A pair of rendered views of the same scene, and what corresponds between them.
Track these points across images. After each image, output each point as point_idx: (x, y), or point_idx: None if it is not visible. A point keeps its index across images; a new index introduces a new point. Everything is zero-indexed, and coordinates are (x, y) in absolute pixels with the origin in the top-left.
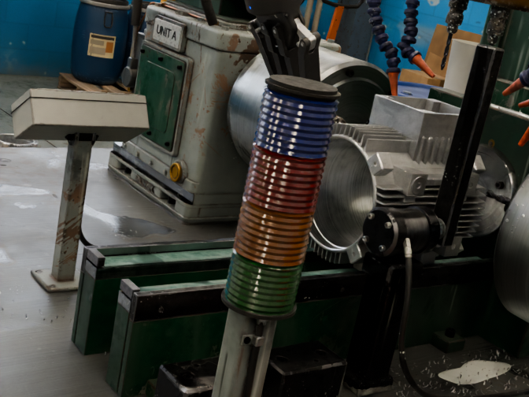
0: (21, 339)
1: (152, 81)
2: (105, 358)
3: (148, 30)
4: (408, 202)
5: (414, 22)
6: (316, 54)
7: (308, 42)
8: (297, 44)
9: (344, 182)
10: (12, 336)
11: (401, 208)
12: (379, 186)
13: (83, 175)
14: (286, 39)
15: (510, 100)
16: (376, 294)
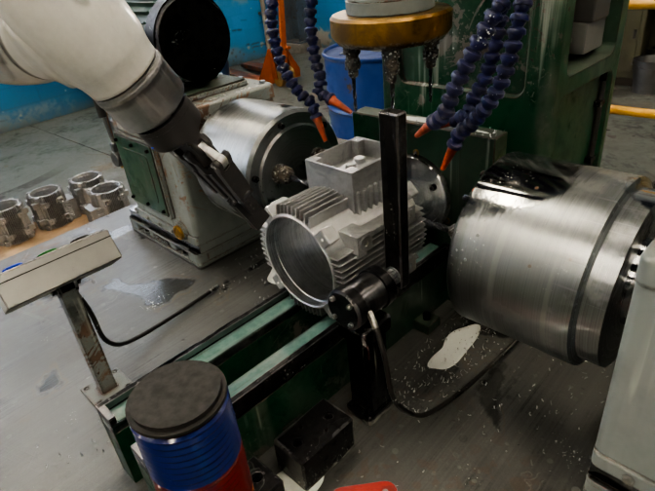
0: (79, 486)
1: (133, 163)
2: None
3: (113, 120)
4: (362, 256)
5: (320, 66)
6: (234, 167)
7: (220, 165)
8: (211, 167)
9: (305, 232)
10: (71, 486)
11: (358, 264)
12: (331, 257)
13: (83, 315)
14: (201, 162)
15: (421, 98)
16: (359, 352)
